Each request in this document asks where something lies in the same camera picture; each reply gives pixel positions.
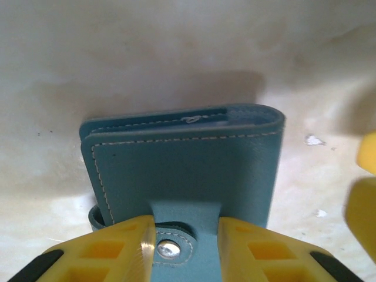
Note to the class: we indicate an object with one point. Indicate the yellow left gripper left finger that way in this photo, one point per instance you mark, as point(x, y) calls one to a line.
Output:
point(94, 255)

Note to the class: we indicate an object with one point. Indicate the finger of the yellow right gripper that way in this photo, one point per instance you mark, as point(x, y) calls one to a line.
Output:
point(364, 217)
point(368, 152)

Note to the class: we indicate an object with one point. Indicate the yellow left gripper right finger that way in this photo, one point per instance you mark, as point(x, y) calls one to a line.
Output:
point(264, 255)

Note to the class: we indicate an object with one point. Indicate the blue leather card holder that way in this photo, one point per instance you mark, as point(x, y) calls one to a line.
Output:
point(182, 170)

